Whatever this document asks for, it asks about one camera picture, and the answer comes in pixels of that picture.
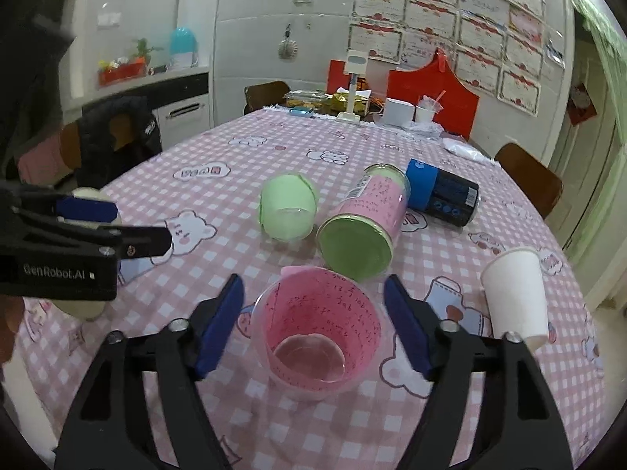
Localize red hanging decoration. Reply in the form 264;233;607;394
567;82;599;127

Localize blue and black cup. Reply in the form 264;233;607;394
406;158;481;228

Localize pink checkered tablecloth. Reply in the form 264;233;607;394
10;105;608;470

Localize gold snack packets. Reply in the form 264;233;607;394
327;90;380;114

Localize hanging round ornament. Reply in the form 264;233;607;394
277;24;300;60

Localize brown wooden chair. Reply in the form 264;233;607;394
243;81;293;116
494;143;564;221

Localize black jacket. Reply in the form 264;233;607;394
77;96;163;190

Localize white cup with straws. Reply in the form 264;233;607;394
414;90;448;124

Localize white box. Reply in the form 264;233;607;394
381;97;418;127

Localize white paper cup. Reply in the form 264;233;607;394
480;246;550;353

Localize clear plastic package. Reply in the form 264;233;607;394
283;89;330;108

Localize white desk lamp stand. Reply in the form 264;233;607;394
336;50;369;123

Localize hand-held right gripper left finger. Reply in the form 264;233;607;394
53;273;246;470

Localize tall pink and green cup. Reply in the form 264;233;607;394
316;163;411;282

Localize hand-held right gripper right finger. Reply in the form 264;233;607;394
383;274;574;470

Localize white plastic bag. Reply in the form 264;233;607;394
442;136;491;161

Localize wall of framed certificates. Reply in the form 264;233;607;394
295;0;547;118

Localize chair with pink cloth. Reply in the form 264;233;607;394
16;122;82;188

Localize dark clothing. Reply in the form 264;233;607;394
0;7;76;182

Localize clear cup with pink paper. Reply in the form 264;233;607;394
250;265;389;401

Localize light green cup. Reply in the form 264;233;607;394
259;172;318;242

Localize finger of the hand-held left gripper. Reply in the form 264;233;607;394
97;225;174;261
14;192;119;226

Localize red planter box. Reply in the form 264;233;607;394
97;58;149;87

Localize blue and white jar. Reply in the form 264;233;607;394
169;27;199;70

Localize cream cup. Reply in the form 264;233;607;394
53;187;122;322

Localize white cabinet with drawers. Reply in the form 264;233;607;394
156;92;212;151

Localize green potted plant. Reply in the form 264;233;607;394
129;38;165;63

